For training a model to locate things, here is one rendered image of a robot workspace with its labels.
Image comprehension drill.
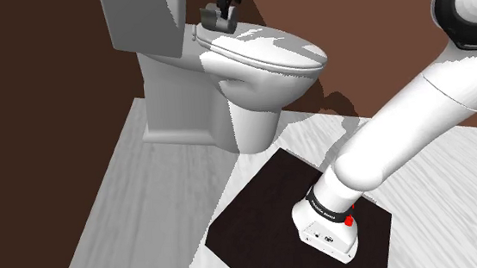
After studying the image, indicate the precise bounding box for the white toilet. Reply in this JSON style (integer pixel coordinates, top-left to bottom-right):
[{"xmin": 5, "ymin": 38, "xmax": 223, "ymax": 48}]
[{"xmin": 98, "ymin": 0, "xmax": 335, "ymax": 165}]

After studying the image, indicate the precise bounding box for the dark robot stand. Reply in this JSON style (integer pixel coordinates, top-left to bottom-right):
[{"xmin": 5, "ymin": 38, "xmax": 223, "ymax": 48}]
[{"xmin": 197, "ymin": 139, "xmax": 397, "ymax": 268}]

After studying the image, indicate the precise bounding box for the grey cup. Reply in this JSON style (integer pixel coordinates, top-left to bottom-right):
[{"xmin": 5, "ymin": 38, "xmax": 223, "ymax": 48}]
[{"xmin": 199, "ymin": 4, "xmax": 240, "ymax": 37}]

